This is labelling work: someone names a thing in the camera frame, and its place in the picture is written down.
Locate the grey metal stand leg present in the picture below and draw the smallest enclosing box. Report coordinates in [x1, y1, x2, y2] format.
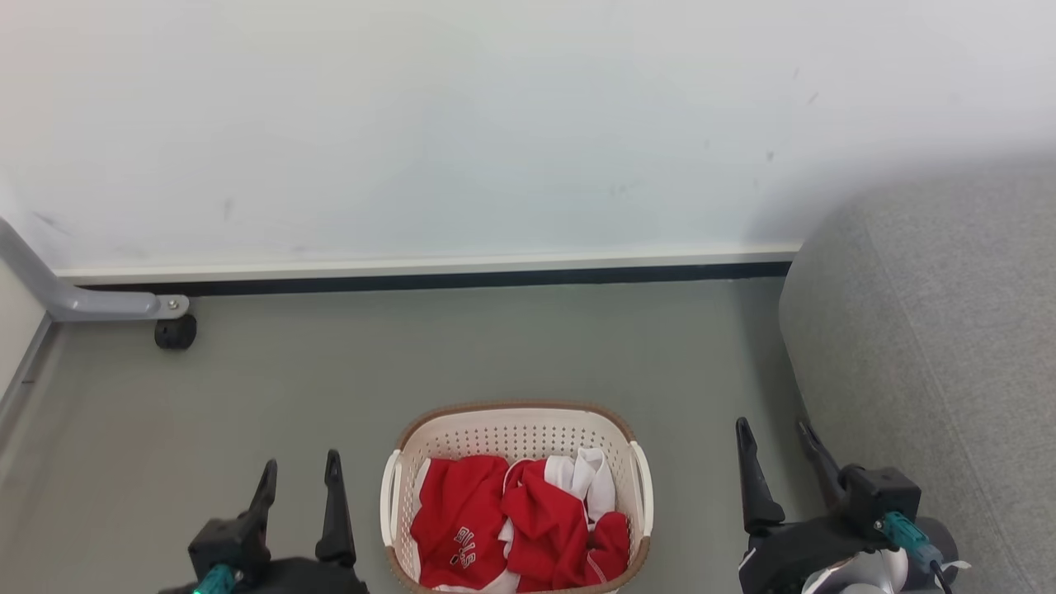
[0, 216, 191, 323]

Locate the red crumpled garment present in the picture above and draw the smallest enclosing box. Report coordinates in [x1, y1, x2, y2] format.
[501, 460, 633, 594]

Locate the red printed jersey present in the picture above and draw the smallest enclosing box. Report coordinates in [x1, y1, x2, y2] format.
[410, 455, 512, 592]

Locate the teal plug left cable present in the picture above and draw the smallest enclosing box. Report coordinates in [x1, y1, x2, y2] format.
[193, 563, 238, 594]

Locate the white crumpled garment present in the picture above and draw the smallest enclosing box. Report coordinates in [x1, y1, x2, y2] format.
[544, 448, 618, 526]

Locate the teal plug cable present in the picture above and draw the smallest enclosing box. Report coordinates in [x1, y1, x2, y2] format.
[193, 563, 238, 594]
[878, 511, 956, 594]

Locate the grey fabric sofa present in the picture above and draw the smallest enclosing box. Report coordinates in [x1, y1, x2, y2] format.
[779, 157, 1056, 594]

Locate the black baseboard strip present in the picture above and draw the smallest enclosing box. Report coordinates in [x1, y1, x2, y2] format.
[82, 262, 793, 299]

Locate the white wall trim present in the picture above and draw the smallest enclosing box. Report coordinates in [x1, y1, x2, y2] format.
[56, 243, 803, 288]

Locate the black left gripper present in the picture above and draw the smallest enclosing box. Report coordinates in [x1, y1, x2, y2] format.
[157, 450, 369, 594]

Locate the white partition panel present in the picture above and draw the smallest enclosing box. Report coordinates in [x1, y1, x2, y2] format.
[0, 190, 55, 423]

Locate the cream perforated laundry basket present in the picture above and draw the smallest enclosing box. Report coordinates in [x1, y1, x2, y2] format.
[379, 401, 655, 594]

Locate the teal plug right cable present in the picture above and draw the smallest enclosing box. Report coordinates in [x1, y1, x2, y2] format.
[878, 511, 956, 594]

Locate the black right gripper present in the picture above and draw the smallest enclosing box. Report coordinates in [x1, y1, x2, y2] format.
[735, 417, 888, 594]

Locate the black caster wheel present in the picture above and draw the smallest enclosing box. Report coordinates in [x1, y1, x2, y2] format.
[154, 314, 198, 351]

